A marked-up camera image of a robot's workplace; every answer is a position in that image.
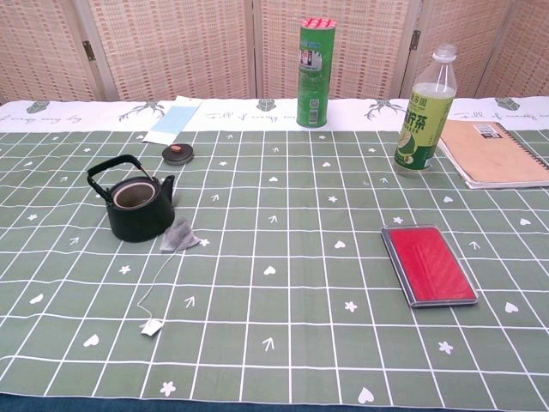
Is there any grey tea bag with string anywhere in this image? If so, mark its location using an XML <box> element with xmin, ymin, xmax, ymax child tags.
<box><xmin>137</xmin><ymin>217</ymin><xmax>201</xmax><ymax>337</ymax></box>

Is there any black teapot lid brown knob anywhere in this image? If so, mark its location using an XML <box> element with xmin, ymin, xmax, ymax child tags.
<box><xmin>161</xmin><ymin>143</ymin><xmax>195</xmax><ymax>167</ymax></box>

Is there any green tea plastic bottle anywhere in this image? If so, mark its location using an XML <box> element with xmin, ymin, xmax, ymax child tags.
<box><xmin>393</xmin><ymin>42</ymin><xmax>458</xmax><ymax>179</ymax></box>

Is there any green checked tablecloth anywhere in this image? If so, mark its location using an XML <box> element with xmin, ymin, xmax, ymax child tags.
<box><xmin>0</xmin><ymin>97</ymin><xmax>549</xmax><ymax>409</ymax></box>

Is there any green cylindrical can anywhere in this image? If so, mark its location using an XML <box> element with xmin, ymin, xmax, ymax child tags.
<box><xmin>295</xmin><ymin>15</ymin><xmax>337</xmax><ymax>130</ymax></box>

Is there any blue white paper packet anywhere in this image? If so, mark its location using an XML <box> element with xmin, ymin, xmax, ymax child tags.
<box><xmin>141</xmin><ymin>95</ymin><xmax>202</xmax><ymax>145</ymax></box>

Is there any red flat case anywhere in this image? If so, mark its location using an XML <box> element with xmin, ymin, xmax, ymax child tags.
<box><xmin>380</xmin><ymin>224</ymin><xmax>480</xmax><ymax>309</ymax></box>

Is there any woven bamboo folding screen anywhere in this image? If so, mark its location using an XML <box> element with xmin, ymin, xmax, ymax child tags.
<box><xmin>0</xmin><ymin>0</ymin><xmax>549</xmax><ymax>106</ymax></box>

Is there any brown spiral notebook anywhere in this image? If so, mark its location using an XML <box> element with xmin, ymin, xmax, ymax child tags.
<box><xmin>437</xmin><ymin>119</ymin><xmax>549</xmax><ymax>190</ymax></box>

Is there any black teapot with handle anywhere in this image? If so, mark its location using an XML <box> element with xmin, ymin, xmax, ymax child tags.
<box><xmin>86</xmin><ymin>154</ymin><xmax>177</xmax><ymax>244</ymax></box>

